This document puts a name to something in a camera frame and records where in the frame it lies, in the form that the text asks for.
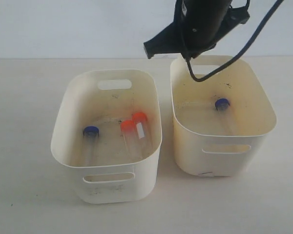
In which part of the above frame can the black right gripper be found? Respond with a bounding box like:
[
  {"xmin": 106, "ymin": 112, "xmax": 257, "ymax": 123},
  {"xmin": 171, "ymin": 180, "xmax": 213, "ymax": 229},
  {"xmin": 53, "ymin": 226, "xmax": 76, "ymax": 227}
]
[{"xmin": 144, "ymin": 0, "xmax": 250, "ymax": 59}]

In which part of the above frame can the blue-capped tube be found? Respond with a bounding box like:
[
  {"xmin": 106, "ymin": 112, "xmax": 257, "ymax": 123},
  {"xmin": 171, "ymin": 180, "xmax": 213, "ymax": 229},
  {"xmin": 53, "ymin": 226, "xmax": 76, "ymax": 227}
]
[
  {"xmin": 214, "ymin": 98, "xmax": 236, "ymax": 135},
  {"xmin": 83, "ymin": 126, "xmax": 99, "ymax": 166}
]

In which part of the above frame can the orange-capped tube with label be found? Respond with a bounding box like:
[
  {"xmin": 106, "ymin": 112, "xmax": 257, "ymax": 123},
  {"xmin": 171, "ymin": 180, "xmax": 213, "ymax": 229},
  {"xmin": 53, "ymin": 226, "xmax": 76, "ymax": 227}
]
[{"xmin": 132, "ymin": 112, "xmax": 152, "ymax": 157}]

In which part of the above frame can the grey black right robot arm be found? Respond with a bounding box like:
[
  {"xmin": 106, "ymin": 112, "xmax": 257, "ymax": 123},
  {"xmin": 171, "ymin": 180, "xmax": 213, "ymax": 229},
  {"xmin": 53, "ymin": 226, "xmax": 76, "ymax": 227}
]
[{"xmin": 144, "ymin": 0, "xmax": 250, "ymax": 59}]

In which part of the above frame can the cream plastic bin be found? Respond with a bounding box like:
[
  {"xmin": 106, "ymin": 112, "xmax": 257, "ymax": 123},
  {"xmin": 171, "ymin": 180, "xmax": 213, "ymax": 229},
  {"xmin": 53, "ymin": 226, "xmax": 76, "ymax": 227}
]
[
  {"xmin": 170, "ymin": 57, "xmax": 276, "ymax": 176},
  {"xmin": 50, "ymin": 69, "xmax": 162, "ymax": 204}
]

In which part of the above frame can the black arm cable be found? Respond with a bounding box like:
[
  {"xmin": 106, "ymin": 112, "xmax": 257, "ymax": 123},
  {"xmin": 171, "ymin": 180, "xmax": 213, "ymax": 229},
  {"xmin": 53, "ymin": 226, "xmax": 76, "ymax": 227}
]
[{"xmin": 180, "ymin": 0, "xmax": 285, "ymax": 82}]

